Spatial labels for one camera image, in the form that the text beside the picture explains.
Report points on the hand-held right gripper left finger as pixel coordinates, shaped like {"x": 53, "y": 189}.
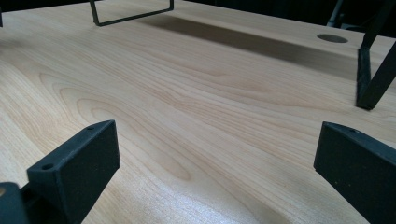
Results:
{"x": 77, "y": 168}

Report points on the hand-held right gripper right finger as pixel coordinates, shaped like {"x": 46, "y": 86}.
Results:
{"x": 358, "y": 168}

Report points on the grey metal stand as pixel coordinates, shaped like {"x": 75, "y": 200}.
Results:
{"x": 335, "y": 15}

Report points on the black metal frame stand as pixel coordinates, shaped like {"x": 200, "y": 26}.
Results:
{"x": 130, "y": 17}

